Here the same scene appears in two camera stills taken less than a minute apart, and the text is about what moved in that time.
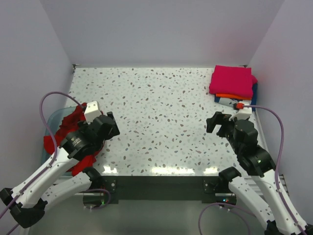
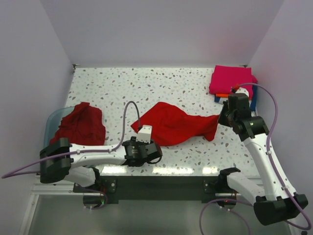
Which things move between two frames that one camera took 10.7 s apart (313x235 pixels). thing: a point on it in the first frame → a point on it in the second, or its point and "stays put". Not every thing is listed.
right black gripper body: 226,129 → 226,116
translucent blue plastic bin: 55,118 stays put
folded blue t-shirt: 255,93 stays put
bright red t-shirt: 62,128 → 171,124
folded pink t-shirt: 232,81 stays put
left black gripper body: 115,131 → 140,143
